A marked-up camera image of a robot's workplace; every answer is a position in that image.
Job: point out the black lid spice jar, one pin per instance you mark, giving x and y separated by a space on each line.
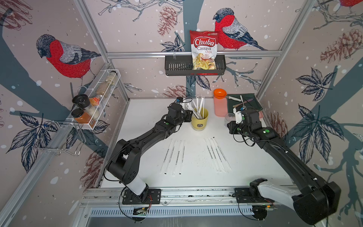
82 101

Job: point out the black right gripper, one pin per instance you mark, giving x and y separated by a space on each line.
232 125

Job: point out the orange spice jar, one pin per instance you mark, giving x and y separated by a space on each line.
82 117

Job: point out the pink tray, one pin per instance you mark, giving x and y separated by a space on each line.
220 107

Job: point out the wooden spoon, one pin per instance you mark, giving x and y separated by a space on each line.
244 102

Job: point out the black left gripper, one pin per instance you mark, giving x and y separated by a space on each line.
188 117

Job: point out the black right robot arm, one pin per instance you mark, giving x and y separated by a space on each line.
314 200

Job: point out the green mat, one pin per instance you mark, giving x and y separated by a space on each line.
254 104

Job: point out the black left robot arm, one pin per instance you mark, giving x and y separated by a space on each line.
124 163

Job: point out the Chuba cassava chips bag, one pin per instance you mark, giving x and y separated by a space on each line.
204 49

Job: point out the yellow straw cup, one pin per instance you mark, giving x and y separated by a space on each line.
200 124

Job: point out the white wire spice rack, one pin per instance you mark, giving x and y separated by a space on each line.
99 95

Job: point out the metal spoon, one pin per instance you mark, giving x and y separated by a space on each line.
242 101

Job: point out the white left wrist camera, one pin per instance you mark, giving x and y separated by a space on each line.
179 100

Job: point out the clear plastic cup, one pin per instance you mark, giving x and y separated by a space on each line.
229 117

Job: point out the straw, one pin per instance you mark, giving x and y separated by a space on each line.
170 158
221 162
182 156
208 148
164 161
223 155
214 155
177 158

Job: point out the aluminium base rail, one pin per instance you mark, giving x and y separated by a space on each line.
176 202

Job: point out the black wall basket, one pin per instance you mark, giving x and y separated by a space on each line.
181 65

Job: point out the bundle wrapped straws in cup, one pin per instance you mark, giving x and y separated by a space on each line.
196 105

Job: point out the white handle knife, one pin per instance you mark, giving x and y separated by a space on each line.
233 98

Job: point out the orange bowl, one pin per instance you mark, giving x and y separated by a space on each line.
219 93

